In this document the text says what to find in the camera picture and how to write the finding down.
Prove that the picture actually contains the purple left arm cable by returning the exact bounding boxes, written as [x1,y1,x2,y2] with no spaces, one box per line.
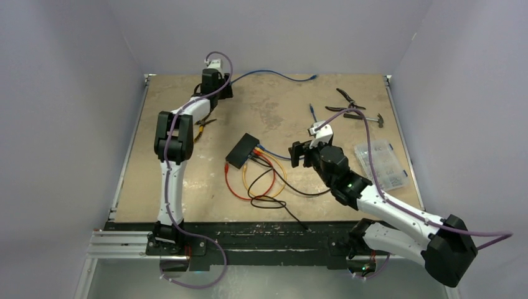
[158,51,234,290]

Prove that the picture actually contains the red ethernet cable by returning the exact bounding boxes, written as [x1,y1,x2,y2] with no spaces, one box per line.
[223,150,276,202]

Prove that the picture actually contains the black network switch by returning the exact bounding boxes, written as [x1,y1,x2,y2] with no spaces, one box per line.
[225,133,260,169]

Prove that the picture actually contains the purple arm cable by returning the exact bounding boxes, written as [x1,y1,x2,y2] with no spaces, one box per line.
[158,51,234,290]
[313,108,514,282]

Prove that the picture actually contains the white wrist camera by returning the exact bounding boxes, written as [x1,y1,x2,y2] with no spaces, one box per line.
[308,121,333,149]
[204,59,223,72]

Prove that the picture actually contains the yellow ethernet cable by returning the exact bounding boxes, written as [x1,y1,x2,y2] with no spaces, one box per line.
[242,149,288,201]

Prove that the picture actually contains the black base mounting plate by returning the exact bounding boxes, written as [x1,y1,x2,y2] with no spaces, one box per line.
[103,221,373,271]

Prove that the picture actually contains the black wire stripper pliers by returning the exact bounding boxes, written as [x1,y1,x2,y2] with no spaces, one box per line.
[324,87,367,114]

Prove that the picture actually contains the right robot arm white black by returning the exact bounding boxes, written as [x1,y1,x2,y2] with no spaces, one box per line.
[288,141,478,288]

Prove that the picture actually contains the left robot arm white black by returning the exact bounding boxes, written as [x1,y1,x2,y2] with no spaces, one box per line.
[149,67,232,255]

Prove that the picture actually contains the clear plastic screw box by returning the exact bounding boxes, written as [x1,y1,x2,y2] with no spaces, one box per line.
[354,140,409,191]

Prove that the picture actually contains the blue ethernet cable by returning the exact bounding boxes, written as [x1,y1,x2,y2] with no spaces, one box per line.
[255,103,318,162]
[230,69,318,85]

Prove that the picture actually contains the yellow handled pliers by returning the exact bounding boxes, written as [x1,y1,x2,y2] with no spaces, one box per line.
[194,118,216,143]

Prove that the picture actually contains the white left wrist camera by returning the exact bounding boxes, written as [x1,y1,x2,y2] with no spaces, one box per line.
[204,59,223,72]

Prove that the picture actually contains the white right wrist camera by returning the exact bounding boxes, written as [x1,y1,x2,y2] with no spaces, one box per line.
[308,121,333,149]

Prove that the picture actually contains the aluminium front frame rails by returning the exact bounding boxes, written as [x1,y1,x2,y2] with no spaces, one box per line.
[74,230,460,298]

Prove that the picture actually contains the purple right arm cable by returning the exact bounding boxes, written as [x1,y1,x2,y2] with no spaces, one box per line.
[313,108,514,282]

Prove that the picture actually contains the aluminium table edge rail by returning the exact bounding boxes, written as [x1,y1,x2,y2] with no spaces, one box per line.
[382,75,426,211]

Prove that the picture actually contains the claw hammer black handle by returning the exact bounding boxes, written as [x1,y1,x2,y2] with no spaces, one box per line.
[343,113,384,128]

